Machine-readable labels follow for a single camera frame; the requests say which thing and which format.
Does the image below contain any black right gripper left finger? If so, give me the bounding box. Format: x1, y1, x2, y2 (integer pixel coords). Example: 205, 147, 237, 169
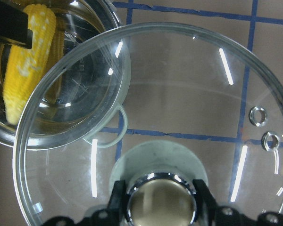
108, 180, 130, 219

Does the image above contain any yellow corn cob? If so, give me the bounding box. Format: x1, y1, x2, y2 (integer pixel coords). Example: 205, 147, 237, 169
3, 4, 64, 125

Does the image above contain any pale green metal pot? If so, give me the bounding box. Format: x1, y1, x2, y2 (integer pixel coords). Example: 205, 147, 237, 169
0, 0, 131, 150

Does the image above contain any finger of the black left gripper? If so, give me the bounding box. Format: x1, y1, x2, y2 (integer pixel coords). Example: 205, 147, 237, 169
0, 0, 33, 49

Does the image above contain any glass pot lid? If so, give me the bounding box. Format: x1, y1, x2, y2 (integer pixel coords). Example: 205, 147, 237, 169
13, 22, 283, 226

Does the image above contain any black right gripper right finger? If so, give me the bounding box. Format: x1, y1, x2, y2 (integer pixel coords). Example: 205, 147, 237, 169
192, 179, 217, 217

